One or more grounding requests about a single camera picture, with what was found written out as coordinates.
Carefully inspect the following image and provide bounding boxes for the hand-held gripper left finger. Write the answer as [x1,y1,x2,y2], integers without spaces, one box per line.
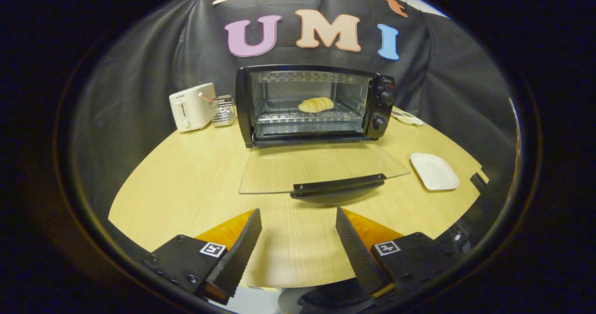
[144,208,263,305]

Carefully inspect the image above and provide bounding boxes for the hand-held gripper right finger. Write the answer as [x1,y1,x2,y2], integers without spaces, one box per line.
[335,207,450,300]

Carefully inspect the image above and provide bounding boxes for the black toaster oven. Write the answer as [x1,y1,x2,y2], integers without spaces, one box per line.
[235,64,411,199]

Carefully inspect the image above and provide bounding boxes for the yellow bread roll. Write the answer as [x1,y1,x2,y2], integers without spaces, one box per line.
[298,97,335,113]

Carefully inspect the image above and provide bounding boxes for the white pop-up toaster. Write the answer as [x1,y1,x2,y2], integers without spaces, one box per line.
[169,82,217,133]

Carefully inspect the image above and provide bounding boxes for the white square plate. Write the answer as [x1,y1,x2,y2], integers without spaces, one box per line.
[410,153,460,191]

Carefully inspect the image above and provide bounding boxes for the white divided snack tray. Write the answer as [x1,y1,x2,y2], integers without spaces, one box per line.
[391,109,424,126]

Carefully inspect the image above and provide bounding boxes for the metal wire basket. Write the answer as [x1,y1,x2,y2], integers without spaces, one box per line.
[210,95,237,127]

